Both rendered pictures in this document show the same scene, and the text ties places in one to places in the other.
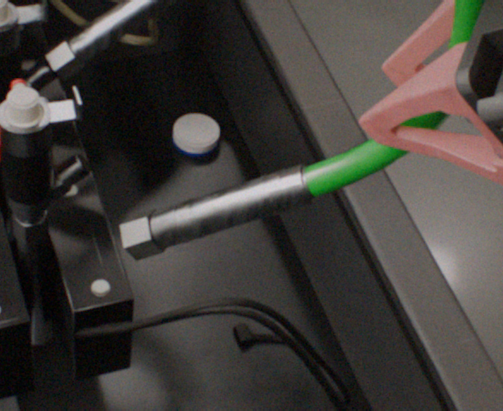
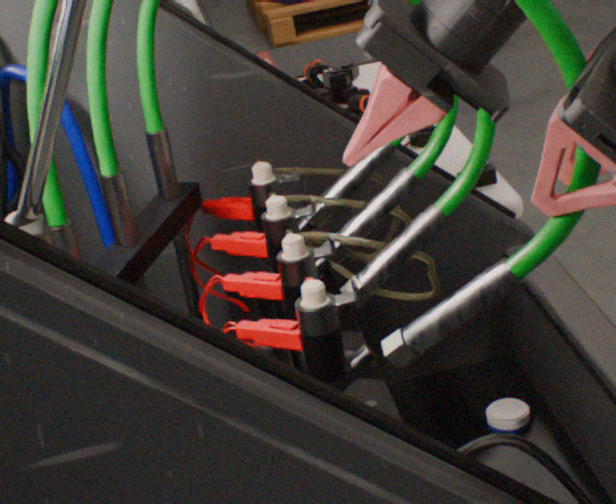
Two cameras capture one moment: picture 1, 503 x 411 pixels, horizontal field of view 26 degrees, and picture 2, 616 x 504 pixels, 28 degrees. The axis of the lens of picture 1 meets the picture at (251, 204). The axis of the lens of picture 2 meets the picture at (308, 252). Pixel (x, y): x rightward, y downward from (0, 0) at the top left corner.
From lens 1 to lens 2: 0.35 m
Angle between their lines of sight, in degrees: 30
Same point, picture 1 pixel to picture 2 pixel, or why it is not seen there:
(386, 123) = (545, 190)
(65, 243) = not seen: hidden behind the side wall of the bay
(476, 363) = not seen: outside the picture
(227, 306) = (493, 438)
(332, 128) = (612, 356)
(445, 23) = not seen: hidden behind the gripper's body
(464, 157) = (599, 193)
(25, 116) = (314, 298)
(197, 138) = (508, 415)
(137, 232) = (393, 341)
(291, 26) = (574, 294)
